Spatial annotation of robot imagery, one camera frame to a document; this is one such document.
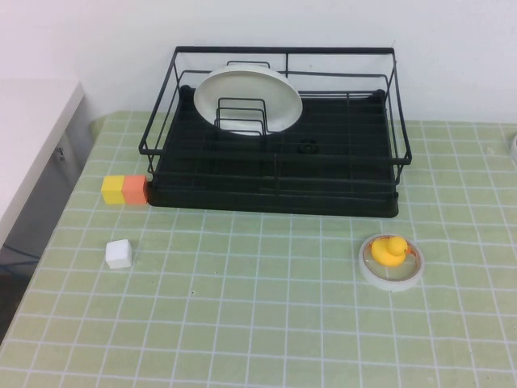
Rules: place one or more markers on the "black plastic drip tray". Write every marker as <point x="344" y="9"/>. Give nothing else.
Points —
<point x="343" y="121"/>

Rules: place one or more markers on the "orange cube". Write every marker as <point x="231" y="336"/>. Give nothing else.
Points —
<point x="135" y="190"/>

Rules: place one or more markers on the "white tape roll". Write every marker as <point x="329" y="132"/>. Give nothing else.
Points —
<point x="371" y="276"/>

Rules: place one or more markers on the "yellow cube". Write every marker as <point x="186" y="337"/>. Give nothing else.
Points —
<point x="113" y="190"/>

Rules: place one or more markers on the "white cube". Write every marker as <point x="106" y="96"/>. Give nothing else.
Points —
<point x="119" y="254"/>

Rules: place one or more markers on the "white side table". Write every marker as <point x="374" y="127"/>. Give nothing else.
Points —
<point x="36" y="121"/>

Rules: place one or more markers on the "white round plate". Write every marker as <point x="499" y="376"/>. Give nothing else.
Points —
<point x="246" y="83"/>

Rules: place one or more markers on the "yellow rubber duck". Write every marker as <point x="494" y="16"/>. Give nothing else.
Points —
<point x="387" y="251"/>

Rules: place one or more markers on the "small metal bracket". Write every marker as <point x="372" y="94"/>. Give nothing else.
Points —
<point x="61" y="153"/>

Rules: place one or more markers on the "green checkered tablecloth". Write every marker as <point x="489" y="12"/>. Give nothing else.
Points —
<point x="258" y="315"/>

